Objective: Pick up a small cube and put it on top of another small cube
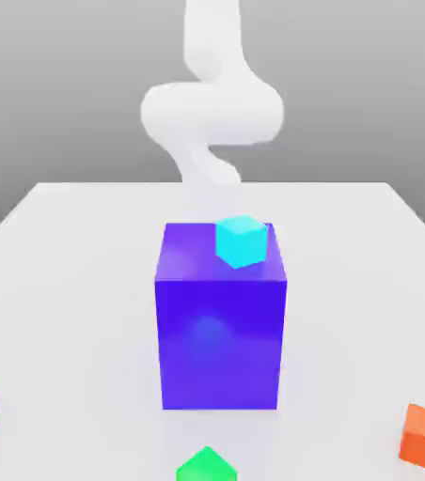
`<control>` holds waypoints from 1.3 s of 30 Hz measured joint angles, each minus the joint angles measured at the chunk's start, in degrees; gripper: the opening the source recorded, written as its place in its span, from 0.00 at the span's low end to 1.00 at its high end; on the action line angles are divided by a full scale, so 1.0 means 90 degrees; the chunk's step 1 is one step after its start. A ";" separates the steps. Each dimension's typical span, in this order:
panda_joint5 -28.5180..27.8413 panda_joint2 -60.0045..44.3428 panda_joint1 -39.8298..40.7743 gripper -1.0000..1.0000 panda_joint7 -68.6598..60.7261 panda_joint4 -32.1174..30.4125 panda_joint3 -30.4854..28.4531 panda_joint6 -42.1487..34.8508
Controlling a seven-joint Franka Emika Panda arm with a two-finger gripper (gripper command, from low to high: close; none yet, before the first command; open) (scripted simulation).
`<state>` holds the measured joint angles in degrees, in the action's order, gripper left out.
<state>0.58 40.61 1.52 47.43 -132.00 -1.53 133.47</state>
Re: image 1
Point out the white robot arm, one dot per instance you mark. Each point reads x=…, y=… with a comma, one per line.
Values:
x=212, y=109

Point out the small cyan cube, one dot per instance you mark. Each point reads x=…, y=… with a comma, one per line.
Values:
x=240, y=242

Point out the small green cube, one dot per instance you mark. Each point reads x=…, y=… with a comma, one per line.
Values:
x=207, y=466

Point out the large purple box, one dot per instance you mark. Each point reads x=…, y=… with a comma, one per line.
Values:
x=220, y=338

